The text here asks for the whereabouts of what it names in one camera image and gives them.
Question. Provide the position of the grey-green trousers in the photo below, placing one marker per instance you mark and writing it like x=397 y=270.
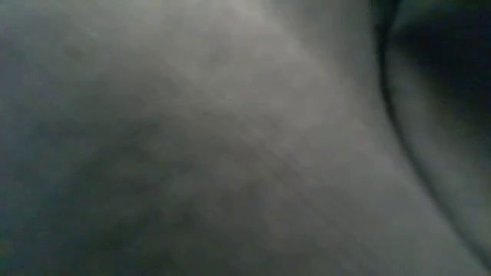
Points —
x=230 y=134

